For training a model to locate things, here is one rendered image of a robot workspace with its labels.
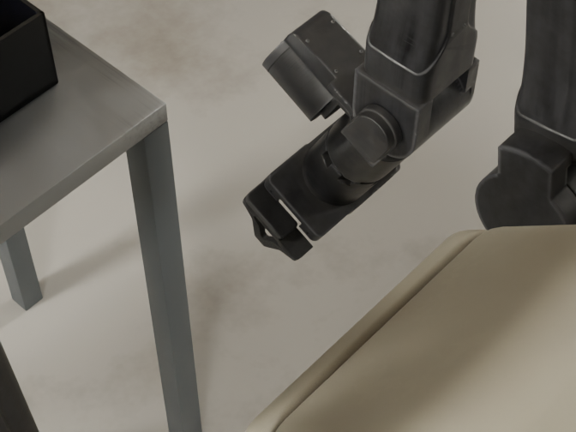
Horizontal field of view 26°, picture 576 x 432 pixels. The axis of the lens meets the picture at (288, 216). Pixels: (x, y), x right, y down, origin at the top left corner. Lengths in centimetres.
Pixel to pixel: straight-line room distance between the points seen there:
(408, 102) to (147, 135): 68
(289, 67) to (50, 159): 55
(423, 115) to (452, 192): 159
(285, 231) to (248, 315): 123
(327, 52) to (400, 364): 38
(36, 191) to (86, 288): 91
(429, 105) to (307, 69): 12
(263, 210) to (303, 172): 4
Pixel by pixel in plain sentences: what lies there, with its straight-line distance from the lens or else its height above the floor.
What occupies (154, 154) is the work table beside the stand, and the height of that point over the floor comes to 73.
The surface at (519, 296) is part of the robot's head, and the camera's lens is 60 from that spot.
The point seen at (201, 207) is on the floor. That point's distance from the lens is 240.
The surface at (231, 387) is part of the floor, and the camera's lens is 217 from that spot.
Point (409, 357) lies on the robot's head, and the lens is 60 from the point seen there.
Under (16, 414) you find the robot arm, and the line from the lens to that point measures 48.
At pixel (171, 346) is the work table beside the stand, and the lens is 184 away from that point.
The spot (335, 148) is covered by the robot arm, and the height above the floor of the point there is 115.
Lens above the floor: 186
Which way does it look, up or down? 51 degrees down
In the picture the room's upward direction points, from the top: straight up
